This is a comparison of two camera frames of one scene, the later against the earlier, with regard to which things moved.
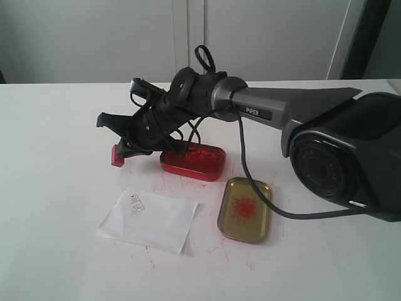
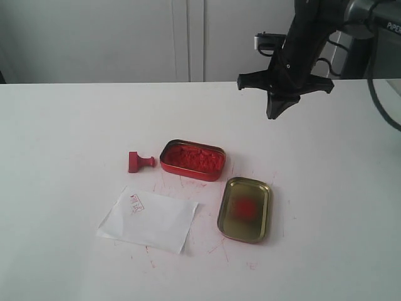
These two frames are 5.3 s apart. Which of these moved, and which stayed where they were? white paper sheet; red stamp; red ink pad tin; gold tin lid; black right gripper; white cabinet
Moved: red stamp; black right gripper
Stayed: red ink pad tin; white paper sheet; white cabinet; gold tin lid
